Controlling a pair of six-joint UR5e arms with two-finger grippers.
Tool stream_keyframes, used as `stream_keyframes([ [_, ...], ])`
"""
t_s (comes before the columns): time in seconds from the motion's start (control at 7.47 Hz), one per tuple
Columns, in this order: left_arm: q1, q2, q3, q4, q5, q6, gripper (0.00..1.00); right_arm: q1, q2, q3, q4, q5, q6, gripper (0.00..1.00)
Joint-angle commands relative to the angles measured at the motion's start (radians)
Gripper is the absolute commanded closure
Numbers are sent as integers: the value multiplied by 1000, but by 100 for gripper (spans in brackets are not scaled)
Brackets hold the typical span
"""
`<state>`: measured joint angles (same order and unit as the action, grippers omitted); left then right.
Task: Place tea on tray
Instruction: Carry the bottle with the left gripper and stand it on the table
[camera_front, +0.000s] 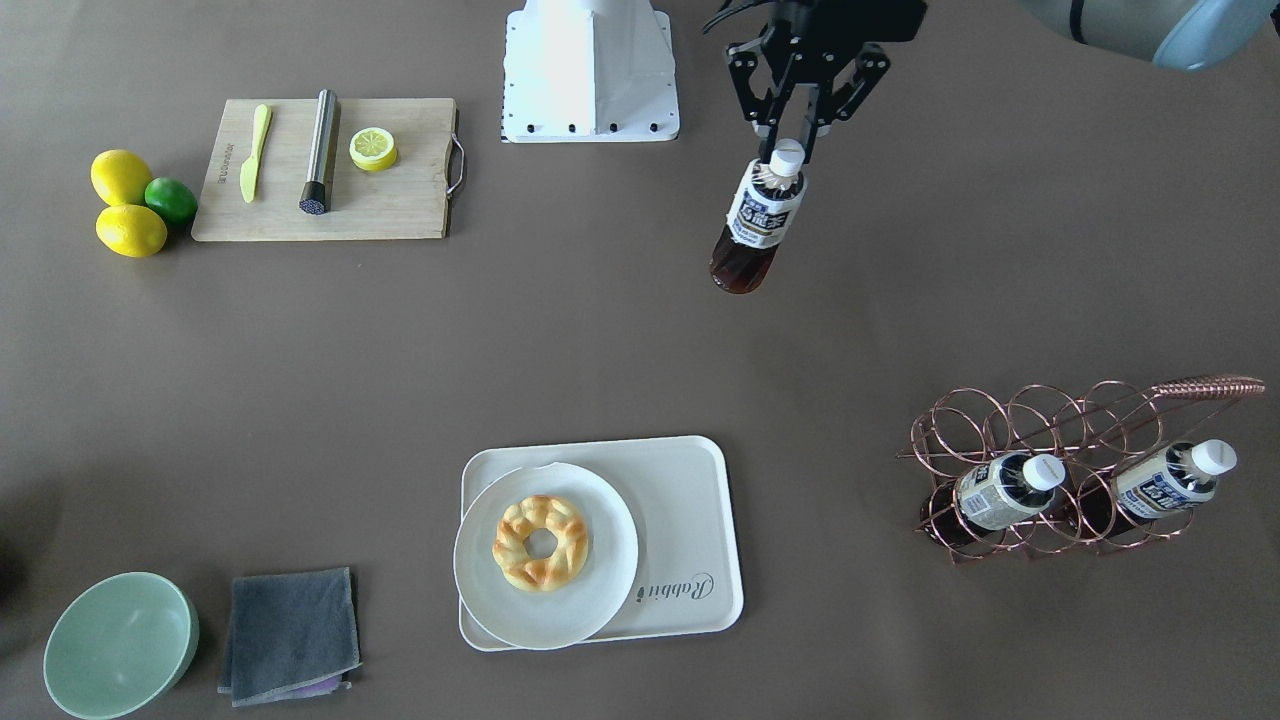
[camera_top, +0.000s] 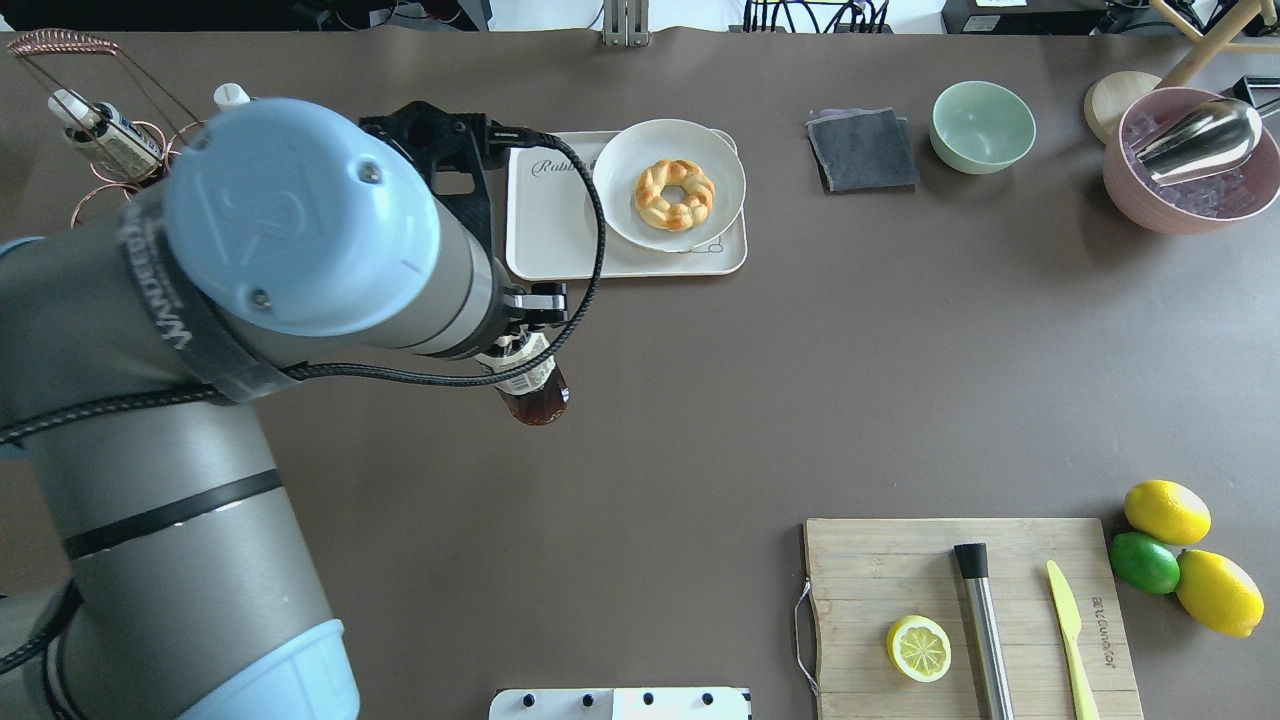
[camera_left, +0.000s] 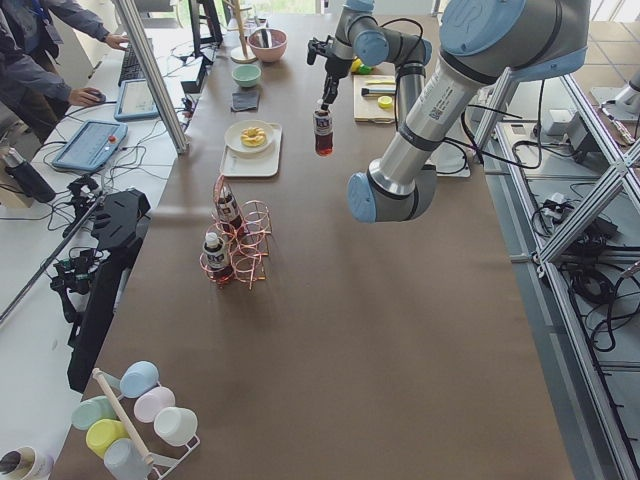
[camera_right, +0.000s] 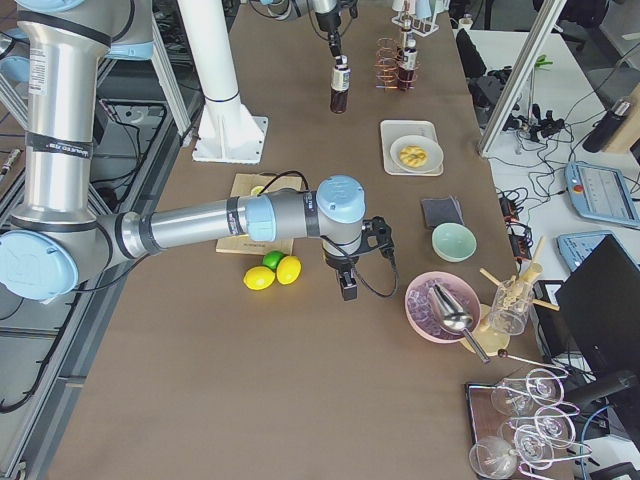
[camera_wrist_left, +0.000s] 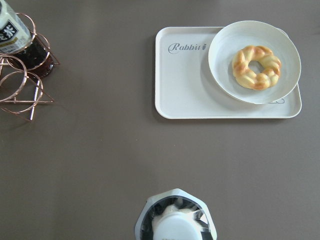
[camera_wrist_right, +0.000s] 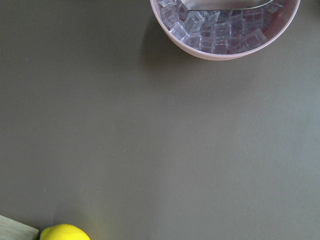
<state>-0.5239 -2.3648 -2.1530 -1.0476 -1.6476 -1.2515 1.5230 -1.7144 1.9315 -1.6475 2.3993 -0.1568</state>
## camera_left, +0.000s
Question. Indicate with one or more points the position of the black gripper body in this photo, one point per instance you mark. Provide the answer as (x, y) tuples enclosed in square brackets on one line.
[(334, 67)]

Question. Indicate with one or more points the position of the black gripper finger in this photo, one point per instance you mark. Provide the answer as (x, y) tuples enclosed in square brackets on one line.
[(324, 102), (330, 96)]

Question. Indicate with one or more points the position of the tea bottle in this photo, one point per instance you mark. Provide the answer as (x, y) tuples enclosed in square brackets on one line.
[(229, 213), (323, 132)]

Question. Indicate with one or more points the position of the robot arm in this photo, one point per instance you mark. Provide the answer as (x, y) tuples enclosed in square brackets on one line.
[(536, 40), (624, 103)]

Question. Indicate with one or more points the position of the white serving tray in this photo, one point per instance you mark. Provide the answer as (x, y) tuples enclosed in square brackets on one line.
[(241, 161)]

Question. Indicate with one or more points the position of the tea bottle front end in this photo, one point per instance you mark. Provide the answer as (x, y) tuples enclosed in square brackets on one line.
[(216, 258)]

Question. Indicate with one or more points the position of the yellow lemon near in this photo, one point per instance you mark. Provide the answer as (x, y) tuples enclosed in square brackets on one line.
[(356, 64)]

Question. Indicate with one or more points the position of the yellow green plastic knife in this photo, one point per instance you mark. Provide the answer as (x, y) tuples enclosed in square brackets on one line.
[(380, 82)]

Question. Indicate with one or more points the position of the wooden cutting board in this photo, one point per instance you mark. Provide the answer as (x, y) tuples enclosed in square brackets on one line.
[(365, 108)]

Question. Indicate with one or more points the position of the pink bowl with ice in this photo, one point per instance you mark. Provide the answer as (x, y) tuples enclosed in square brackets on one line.
[(268, 44)]

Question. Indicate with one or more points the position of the mint green bowl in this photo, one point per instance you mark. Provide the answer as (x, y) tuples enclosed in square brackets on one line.
[(247, 75)]

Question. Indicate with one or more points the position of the white plate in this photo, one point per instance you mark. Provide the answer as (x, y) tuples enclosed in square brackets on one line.
[(232, 136)]

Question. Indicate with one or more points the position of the grey folded cloth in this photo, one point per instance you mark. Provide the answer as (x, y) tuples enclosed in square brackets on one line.
[(245, 100)]

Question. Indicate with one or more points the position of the wooden mug tree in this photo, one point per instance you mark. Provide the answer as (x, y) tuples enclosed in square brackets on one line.
[(241, 54)]

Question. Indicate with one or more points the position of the black box on desk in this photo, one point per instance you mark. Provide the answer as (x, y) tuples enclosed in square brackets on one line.
[(192, 75)]

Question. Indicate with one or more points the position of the blue tablet far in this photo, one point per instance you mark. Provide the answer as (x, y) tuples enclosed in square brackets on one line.
[(135, 101)]

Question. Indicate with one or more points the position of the blue tablet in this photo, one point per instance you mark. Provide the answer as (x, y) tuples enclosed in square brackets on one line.
[(91, 146), (135, 101)]

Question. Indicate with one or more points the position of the black keyboard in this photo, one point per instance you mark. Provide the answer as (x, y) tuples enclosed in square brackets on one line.
[(131, 68)]

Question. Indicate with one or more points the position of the black computer mouse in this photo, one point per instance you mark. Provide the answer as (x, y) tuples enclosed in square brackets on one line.
[(100, 97)]

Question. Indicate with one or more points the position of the blue tablet near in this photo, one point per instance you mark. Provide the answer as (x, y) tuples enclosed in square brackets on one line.
[(91, 146)]

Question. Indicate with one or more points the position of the person at desk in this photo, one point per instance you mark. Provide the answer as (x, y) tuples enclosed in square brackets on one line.
[(30, 84)]

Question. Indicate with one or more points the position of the black water bottle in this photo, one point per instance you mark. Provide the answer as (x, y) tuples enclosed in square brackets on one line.
[(29, 180)]

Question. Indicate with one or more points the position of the light blue cup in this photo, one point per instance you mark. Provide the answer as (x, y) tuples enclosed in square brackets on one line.
[(139, 378)]

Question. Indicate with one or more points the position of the pale pink cup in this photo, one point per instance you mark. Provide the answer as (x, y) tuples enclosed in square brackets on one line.
[(148, 405)]

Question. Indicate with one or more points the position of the white cup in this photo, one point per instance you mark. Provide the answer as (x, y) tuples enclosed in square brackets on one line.
[(176, 425)]

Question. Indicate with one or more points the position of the mint green cup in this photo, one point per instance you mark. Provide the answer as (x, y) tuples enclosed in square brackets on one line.
[(90, 411)]

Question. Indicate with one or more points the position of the yellow cup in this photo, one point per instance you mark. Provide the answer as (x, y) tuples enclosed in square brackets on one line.
[(102, 434)]

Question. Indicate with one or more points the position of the grey blue cup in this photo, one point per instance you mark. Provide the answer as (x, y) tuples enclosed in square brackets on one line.
[(124, 462)]

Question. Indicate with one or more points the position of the paper cup with utensils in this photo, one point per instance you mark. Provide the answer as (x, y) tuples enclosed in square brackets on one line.
[(26, 463)]

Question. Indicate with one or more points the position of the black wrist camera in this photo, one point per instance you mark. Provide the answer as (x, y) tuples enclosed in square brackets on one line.
[(317, 47)]

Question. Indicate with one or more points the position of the glazed ring donut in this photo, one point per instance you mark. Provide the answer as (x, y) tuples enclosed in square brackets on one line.
[(253, 137)]

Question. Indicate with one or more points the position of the aluminium frame post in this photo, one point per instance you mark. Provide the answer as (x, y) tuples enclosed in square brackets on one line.
[(133, 26)]

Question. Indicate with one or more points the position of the copper wire bottle rack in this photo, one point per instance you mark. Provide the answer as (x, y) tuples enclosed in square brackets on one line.
[(236, 244)]

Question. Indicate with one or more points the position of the black camera stand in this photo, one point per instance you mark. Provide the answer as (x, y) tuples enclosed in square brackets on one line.
[(88, 283)]

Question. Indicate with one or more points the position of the wooden rack handle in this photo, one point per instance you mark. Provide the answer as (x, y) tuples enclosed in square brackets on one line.
[(100, 377)]

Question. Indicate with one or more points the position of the white wire cup rack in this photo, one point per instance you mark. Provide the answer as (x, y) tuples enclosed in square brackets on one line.
[(166, 458)]

